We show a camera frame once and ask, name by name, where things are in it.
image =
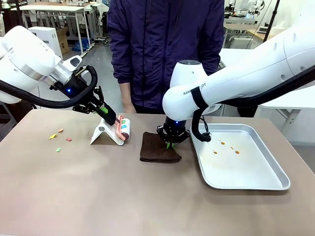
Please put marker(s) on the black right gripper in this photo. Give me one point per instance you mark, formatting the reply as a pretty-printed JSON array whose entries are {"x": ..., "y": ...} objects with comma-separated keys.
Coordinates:
[{"x": 174, "y": 126}]

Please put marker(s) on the white lint roller stand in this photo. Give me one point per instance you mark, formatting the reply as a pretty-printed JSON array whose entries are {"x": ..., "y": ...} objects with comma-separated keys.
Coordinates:
[{"x": 103, "y": 131}]

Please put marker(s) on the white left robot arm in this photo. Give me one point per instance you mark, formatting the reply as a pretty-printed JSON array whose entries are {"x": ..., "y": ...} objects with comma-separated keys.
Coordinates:
[{"x": 24, "y": 54}]

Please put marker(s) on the dark trousers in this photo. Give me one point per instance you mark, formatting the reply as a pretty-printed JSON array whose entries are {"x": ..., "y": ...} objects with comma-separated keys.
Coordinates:
[{"x": 147, "y": 110}]

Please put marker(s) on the person in purple jacket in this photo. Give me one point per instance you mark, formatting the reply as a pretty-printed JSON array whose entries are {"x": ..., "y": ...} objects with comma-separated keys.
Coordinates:
[{"x": 165, "y": 49}]

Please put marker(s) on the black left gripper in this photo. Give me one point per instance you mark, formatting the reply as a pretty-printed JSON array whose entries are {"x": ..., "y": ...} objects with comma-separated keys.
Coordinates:
[{"x": 76, "y": 89}]

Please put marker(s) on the white background desk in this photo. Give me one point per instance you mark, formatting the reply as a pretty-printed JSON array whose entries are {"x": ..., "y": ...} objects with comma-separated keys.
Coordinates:
[{"x": 54, "y": 9}]

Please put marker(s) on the wooden top desk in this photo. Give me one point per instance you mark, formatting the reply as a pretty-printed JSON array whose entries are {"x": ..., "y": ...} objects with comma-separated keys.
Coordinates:
[{"x": 246, "y": 28}]

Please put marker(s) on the pink lint roller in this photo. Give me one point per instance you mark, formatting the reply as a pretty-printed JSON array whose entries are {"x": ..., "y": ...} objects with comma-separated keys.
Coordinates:
[{"x": 124, "y": 127}]

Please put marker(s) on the white cabinet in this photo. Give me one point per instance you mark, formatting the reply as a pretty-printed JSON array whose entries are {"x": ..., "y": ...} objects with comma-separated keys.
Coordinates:
[{"x": 48, "y": 39}]

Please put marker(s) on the blue plastic bag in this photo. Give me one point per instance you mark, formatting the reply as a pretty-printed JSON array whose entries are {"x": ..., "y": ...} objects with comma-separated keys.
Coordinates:
[{"x": 81, "y": 44}]

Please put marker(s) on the dark brown chair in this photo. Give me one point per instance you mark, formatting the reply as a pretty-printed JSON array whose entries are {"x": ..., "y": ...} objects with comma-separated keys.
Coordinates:
[{"x": 17, "y": 115}]

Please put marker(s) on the cardboard box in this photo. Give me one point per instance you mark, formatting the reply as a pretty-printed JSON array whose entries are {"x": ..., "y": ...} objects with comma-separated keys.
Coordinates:
[{"x": 62, "y": 40}]

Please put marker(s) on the person's right hand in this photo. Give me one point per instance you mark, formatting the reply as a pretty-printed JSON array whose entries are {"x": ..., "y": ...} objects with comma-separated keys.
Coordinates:
[{"x": 126, "y": 98}]

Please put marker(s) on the yellow paper scrap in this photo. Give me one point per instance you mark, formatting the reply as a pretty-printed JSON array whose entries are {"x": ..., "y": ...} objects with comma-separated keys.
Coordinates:
[{"x": 52, "y": 136}]

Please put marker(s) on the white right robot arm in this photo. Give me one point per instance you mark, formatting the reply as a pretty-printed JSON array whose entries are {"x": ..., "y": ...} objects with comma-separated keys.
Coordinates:
[{"x": 246, "y": 73}]

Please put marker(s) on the black tripod pole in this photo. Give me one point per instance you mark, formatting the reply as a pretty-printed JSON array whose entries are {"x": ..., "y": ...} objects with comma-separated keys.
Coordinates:
[{"x": 270, "y": 17}]

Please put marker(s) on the white side table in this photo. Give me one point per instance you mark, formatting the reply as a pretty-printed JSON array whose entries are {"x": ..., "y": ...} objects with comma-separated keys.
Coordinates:
[{"x": 290, "y": 103}]

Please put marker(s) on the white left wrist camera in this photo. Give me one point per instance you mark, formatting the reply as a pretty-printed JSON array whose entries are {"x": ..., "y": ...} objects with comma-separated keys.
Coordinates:
[{"x": 73, "y": 62}]

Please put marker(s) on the dark brown cloth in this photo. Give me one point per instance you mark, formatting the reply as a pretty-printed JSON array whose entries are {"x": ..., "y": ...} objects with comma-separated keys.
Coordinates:
[{"x": 155, "y": 150}]

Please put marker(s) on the silver metal tray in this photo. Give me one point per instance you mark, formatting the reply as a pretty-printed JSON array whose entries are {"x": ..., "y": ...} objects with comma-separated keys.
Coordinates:
[{"x": 241, "y": 169}]

